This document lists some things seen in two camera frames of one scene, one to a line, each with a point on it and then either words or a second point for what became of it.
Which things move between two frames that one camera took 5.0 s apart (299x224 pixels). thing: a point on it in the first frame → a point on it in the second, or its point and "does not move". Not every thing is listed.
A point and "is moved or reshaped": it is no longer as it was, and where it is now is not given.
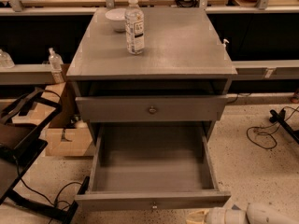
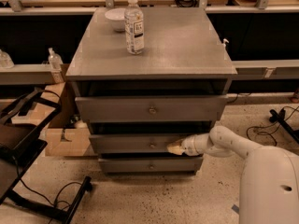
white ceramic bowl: x=117 y=17 does not move
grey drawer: x=152 y=166 is moved or reshaped
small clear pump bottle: x=55 y=60 does not move
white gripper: x=221 y=217 → x=187 y=146
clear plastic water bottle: x=135 y=27 does not move
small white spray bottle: x=225 y=50 does not move
